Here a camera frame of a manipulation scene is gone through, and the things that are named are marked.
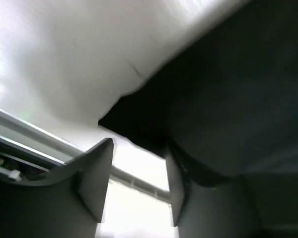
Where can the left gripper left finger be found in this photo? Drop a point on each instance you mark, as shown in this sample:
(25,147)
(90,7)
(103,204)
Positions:
(66,202)

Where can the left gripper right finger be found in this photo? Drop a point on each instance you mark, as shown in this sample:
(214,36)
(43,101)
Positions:
(207,204)

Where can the black sport shorts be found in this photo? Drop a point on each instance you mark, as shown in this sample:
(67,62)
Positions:
(228,104)

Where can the aluminium front rail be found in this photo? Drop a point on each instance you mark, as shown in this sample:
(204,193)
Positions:
(47,147)

